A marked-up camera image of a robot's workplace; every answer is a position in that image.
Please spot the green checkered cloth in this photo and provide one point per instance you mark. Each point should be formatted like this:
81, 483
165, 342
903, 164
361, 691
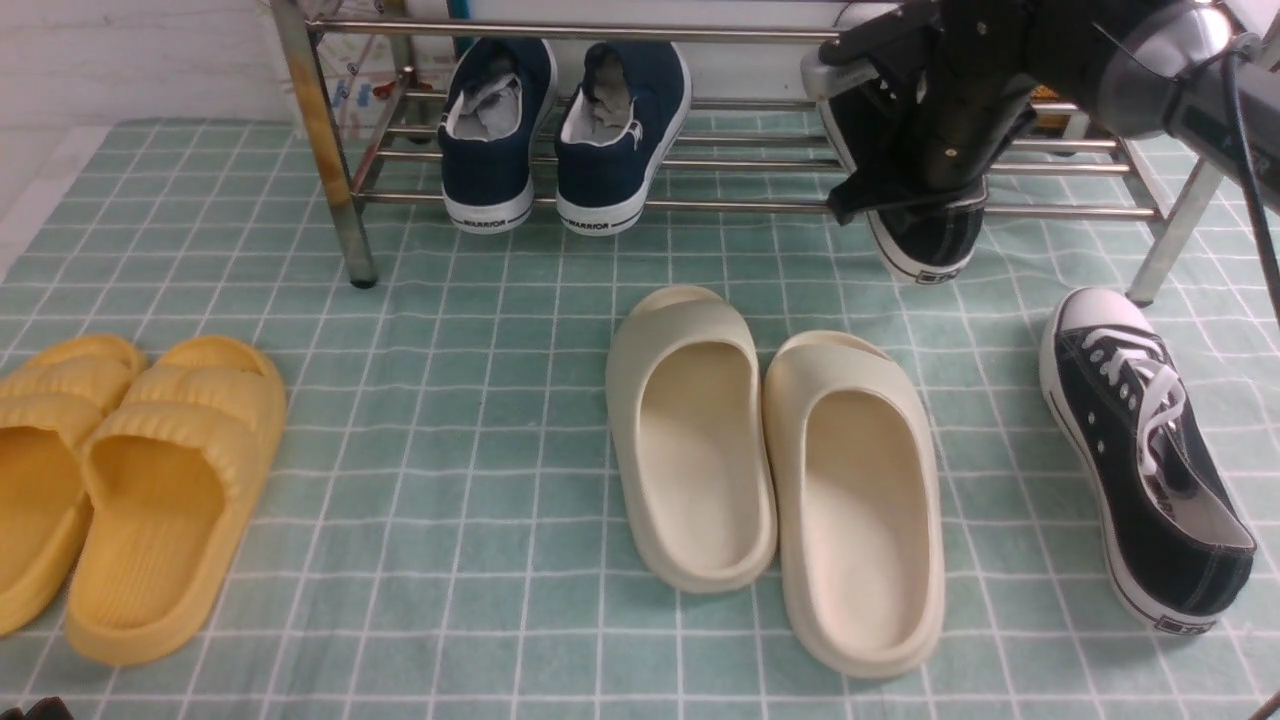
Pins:
444, 536

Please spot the navy canvas shoe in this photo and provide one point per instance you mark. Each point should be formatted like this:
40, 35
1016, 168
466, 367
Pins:
500, 96
626, 114

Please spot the left yellow slipper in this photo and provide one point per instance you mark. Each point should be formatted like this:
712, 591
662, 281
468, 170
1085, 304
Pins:
50, 405

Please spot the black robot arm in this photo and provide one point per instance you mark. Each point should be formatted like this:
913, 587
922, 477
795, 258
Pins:
1178, 68

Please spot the left cream slipper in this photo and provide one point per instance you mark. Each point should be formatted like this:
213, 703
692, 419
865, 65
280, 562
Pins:
683, 390

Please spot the metal shoe rack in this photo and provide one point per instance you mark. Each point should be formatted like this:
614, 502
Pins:
752, 140

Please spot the right navy canvas shoe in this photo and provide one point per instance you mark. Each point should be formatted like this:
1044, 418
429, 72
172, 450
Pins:
626, 114

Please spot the yellow slipper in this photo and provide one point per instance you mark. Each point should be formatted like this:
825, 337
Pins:
50, 405
174, 475

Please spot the left navy canvas shoe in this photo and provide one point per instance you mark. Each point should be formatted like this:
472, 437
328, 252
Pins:
500, 96

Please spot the black canvas sneaker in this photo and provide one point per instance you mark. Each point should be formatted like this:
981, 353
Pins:
920, 244
1176, 548

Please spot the cream slipper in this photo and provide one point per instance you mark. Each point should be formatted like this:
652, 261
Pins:
683, 390
858, 499

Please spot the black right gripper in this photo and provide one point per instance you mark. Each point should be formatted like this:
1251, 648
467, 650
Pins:
961, 74

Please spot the right yellow slipper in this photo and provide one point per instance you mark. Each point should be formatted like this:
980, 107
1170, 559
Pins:
174, 475

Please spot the right cream slipper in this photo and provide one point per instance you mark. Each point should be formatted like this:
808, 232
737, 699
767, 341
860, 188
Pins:
858, 499

